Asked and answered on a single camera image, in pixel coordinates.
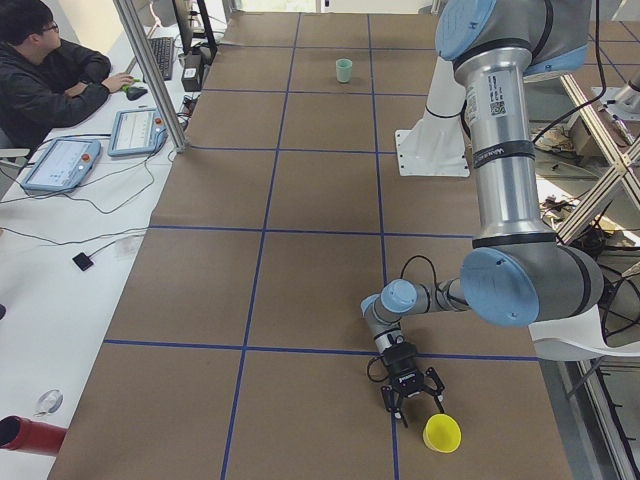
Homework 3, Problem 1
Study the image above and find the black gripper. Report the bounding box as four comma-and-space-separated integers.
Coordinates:
380, 342, 445, 428

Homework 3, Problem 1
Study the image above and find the black box on desk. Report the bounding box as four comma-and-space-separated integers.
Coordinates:
181, 53, 204, 92

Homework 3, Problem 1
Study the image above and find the far teach pendant tablet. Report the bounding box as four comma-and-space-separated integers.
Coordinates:
108, 108, 167, 157

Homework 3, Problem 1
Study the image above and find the black keyboard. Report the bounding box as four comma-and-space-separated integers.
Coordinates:
148, 37, 174, 80

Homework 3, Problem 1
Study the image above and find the near teach pendant tablet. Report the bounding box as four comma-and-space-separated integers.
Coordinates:
21, 138, 102, 193

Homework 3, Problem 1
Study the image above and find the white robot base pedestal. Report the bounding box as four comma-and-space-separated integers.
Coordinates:
395, 57, 470, 178

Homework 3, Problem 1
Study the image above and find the clear tape roll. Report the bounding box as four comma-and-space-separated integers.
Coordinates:
34, 389, 64, 417

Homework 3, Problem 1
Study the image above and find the teach pendant tablet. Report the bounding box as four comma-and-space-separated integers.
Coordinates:
108, 108, 167, 157
21, 138, 102, 193

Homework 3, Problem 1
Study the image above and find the green cup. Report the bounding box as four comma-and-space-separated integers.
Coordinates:
335, 58, 353, 84

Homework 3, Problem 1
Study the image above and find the white chair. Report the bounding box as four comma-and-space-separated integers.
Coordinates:
529, 306, 639, 361

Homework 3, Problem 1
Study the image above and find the small black square device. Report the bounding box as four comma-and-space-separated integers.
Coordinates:
72, 252, 94, 271

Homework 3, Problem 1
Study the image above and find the aluminium frame post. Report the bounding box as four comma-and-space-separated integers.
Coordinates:
113, 0, 188, 154

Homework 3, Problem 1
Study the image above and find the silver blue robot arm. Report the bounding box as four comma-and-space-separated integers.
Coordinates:
361, 1, 604, 419

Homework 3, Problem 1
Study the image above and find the red cylinder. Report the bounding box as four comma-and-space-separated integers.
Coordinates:
1, 416, 67, 456

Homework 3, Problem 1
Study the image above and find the seated person in black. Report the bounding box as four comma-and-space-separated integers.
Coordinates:
1, 1, 135, 152

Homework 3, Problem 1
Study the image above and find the yellow cup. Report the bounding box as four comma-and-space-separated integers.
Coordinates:
422, 413, 462, 453

